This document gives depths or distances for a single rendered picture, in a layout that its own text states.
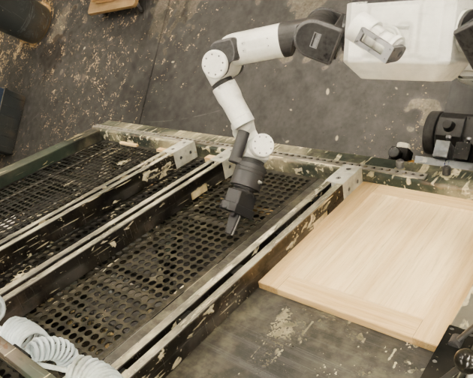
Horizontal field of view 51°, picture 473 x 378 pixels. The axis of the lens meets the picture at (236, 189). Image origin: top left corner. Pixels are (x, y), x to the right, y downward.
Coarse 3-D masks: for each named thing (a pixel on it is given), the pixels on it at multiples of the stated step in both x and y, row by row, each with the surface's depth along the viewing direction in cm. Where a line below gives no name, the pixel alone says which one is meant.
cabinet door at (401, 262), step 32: (352, 192) 151; (384, 192) 148; (416, 192) 145; (320, 224) 138; (352, 224) 136; (384, 224) 133; (416, 224) 131; (448, 224) 129; (288, 256) 127; (320, 256) 125; (352, 256) 123; (384, 256) 121; (416, 256) 119; (448, 256) 117; (288, 288) 116; (320, 288) 114; (352, 288) 113; (384, 288) 111; (416, 288) 109; (448, 288) 107; (352, 320) 105; (384, 320) 102; (416, 320) 100; (448, 320) 99
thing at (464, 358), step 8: (456, 352) 75; (464, 352) 74; (472, 352) 74; (456, 360) 74; (464, 360) 73; (472, 360) 73; (456, 368) 76; (464, 368) 73; (472, 368) 73; (448, 376) 78
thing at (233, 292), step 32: (320, 192) 144; (288, 224) 134; (256, 256) 120; (224, 288) 111; (256, 288) 120; (192, 320) 104; (32, 352) 81; (64, 352) 82; (128, 352) 98; (160, 352) 98
